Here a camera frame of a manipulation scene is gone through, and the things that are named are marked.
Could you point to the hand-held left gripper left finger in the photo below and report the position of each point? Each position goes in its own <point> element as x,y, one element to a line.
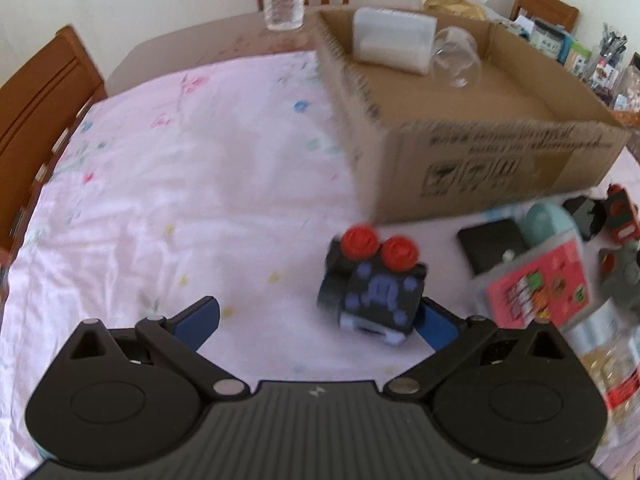
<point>197,322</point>

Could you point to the cardboard box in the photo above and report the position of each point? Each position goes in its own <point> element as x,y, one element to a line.
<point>475,170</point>

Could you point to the black rectangular case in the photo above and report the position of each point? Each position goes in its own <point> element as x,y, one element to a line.
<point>487,245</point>

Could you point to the pen holder with pens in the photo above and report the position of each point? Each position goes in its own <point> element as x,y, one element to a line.
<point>610,50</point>

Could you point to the grey toy vehicle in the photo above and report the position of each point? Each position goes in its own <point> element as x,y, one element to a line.
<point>622,275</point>

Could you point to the teal round object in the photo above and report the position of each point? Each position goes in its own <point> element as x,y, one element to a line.
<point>545,222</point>

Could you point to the glass jar dark lid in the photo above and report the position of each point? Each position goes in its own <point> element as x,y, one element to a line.
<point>547,40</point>

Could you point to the black toy car red wheels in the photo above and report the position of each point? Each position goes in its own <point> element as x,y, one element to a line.
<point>380,295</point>

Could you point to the red toy train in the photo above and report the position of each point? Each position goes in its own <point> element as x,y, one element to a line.
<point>622,212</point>

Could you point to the translucent plastic container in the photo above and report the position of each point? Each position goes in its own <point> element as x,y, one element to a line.
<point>392,42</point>

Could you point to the clear bottle silver cap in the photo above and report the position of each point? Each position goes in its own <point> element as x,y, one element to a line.
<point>610,360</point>

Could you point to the small black object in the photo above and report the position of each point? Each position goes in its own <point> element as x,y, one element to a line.
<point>585,215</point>

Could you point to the yellow snack bag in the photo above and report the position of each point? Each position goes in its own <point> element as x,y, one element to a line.
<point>450,5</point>

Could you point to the pink floral tablecloth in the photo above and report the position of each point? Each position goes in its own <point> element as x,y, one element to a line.
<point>175,185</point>

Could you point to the clear glass cup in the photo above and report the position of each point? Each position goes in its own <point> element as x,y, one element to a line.
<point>457,57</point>

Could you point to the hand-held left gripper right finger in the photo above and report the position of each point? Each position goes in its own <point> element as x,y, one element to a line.
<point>440,325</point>

